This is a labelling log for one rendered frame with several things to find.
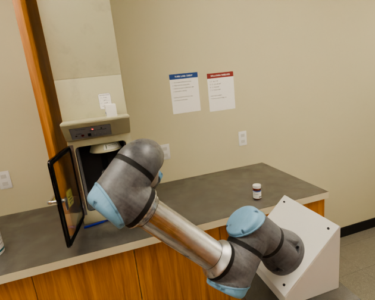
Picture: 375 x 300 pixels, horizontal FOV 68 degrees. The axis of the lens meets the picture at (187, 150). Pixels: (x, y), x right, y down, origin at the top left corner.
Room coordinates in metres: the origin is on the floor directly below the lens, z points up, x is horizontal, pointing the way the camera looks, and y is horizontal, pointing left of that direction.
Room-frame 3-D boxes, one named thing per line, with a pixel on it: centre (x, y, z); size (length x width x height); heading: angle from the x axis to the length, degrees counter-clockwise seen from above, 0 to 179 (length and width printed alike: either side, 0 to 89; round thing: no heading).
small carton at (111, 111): (1.40, 0.36, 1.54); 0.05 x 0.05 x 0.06; 20
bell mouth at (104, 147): (1.53, 0.46, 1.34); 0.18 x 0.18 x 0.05
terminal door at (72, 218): (1.22, 0.58, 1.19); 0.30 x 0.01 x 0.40; 7
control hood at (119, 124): (1.38, 0.43, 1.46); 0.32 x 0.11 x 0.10; 106
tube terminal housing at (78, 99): (1.55, 0.48, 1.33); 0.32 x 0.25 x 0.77; 106
